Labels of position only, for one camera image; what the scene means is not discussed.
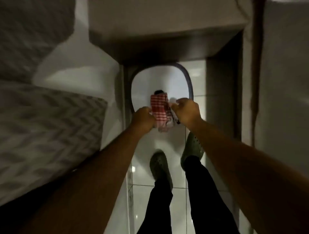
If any person's left hand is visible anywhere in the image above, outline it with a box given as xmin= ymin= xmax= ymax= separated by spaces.
xmin=131 ymin=107 xmax=157 ymax=133

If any person's right hand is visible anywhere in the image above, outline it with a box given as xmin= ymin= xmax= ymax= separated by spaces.
xmin=172 ymin=97 xmax=202 ymax=129

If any red white checkered cloth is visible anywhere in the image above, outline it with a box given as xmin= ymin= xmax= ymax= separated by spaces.
xmin=150 ymin=93 xmax=180 ymax=132

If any person's right forearm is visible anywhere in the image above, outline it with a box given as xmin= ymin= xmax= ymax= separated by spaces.
xmin=188 ymin=118 xmax=309 ymax=234

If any person's left forearm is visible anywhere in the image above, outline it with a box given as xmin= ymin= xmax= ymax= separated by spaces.
xmin=22 ymin=125 xmax=157 ymax=234

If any green right clog shoe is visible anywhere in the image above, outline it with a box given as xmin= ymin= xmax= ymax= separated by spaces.
xmin=180 ymin=131 xmax=205 ymax=170

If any black right trouser leg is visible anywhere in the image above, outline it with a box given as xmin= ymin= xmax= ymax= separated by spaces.
xmin=184 ymin=155 xmax=241 ymax=234

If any black trouser leg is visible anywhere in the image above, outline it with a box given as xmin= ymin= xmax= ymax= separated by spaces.
xmin=184 ymin=155 xmax=241 ymax=234
xmin=137 ymin=178 xmax=174 ymax=234

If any black left trouser leg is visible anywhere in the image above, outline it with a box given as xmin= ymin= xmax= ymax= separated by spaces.
xmin=137 ymin=178 xmax=174 ymax=234

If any grey chevron patterned mattress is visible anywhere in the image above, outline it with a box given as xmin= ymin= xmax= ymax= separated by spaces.
xmin=0 ymin=81 xmax=108 ymax=207

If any beige cabinet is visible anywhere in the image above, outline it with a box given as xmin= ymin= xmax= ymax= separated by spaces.
xmin=87 ymin=0 xmax=251 ymax=65

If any grey patterned cushion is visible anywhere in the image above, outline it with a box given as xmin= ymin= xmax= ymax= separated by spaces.
xmin=0 ymin=0 xmax=76 ymax=84

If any brown door frame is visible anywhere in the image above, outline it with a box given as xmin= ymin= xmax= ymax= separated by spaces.
xmin=241 ymin=0 xmax=266 ymax=148

